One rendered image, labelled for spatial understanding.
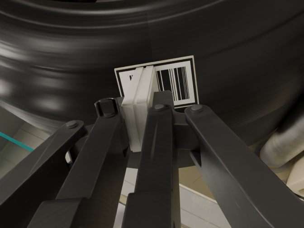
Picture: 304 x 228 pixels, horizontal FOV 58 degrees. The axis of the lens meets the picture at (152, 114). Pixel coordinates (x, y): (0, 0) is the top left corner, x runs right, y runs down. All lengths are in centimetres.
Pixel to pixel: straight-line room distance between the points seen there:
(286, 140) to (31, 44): 32
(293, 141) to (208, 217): 292
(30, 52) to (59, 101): 5
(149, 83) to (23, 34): 13
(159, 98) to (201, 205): 315
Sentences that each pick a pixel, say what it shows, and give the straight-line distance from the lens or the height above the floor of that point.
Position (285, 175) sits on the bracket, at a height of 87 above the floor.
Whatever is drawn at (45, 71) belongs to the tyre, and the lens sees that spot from 24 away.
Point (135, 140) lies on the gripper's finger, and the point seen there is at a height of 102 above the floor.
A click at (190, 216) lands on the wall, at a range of 327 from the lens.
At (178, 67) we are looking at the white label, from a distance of 21.
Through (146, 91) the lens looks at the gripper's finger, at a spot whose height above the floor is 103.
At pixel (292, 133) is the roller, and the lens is 38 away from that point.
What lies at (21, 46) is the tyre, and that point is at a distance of 26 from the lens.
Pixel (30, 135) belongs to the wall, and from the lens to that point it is 410.
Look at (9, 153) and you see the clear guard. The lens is 115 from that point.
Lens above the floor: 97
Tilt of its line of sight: 17 degrees up
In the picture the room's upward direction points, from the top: 68 degrees counter-clockwise
